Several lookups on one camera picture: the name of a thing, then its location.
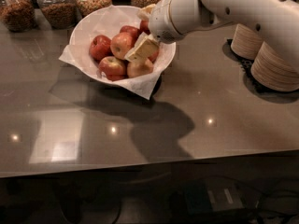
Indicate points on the glass jar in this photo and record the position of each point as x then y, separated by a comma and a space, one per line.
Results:
17, 15
60, 14

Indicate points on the red apple back middle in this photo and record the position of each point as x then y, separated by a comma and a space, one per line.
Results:
133, 31

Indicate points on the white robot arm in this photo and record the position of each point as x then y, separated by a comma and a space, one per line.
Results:
276, 22

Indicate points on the red apple top right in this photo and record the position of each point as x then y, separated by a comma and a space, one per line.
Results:
143, 27

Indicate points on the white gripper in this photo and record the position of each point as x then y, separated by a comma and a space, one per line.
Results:
163, 20

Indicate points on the red apple far left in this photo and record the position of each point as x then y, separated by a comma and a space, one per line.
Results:
100, 47

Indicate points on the red-yellow apple front left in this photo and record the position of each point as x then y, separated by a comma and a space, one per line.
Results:
112, 68

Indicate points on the black rubber mat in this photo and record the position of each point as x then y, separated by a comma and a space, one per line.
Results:
246, 65

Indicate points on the red-yellow apple centre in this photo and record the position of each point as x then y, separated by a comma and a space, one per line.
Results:
121, 44

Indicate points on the dark box under table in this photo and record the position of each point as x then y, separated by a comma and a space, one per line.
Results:
204, 198

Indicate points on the white paper liner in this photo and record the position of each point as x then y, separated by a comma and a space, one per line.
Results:
137, 86

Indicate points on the glass jar far left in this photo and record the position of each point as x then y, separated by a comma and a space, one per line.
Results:
17, 15

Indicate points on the back stack paper bowls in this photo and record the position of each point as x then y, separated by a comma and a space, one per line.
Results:
246, 44

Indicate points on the red apple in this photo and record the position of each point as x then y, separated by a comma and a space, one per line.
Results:
154, 56
133, 31
143, 27
100, 47

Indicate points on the red-yellow apple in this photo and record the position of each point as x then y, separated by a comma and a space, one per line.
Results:
121, 44
112, 68

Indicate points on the white bowl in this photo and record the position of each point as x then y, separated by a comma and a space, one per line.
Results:
102, 22

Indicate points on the yellow apple front right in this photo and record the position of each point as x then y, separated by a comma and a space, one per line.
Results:
139, 69

